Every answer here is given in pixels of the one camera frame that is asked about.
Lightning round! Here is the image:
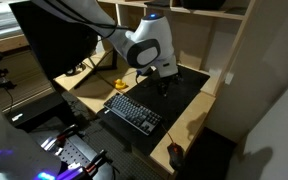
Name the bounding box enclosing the dark mechanical keyboard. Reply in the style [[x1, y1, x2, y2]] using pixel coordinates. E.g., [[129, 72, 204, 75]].
[[103, 93, 163, 135]]

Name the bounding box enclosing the black red computer mouse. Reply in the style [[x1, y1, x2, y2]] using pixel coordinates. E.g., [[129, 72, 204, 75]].
[[167, 143, 184, 171]]

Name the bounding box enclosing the black computer monitor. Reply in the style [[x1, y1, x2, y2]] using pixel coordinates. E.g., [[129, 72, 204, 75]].
[[10, 1, 97, 80]]

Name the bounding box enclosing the yellow rubber duck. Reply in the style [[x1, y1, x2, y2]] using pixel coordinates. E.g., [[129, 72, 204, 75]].
[[114, 79, 128, 90]]

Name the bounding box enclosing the black desk mat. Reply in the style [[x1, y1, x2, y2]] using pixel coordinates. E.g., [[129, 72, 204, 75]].
[[98, 66, 210, 155]]

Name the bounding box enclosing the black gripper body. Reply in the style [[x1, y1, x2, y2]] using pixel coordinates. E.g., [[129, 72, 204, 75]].
[[151, 70, 183, 85]]

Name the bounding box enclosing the flat black item on shelf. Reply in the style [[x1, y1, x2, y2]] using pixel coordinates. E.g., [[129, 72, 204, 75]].
[[144, 0, 170, 8]]

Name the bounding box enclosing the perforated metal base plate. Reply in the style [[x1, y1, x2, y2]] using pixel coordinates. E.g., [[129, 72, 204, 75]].
[[32, 131, 116, 180]]

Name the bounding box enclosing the black monitor stand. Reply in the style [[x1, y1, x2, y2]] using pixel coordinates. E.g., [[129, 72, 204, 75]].
[[74, 49, 117, 89]]

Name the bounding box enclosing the wooden shelf unit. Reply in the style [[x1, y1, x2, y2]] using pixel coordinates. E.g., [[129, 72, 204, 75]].
[[98, 0, 259, 96]]

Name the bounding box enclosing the black round puck device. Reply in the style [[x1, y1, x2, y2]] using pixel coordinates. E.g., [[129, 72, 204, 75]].
[[65, 64, 85, 76]]

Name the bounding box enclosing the black pouch on shelf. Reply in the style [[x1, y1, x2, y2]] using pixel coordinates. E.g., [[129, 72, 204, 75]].
[[180, 0, 226, 10]]

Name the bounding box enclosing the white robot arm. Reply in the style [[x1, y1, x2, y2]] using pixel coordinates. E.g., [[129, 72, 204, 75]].
[[32, 0, 179, 97]]

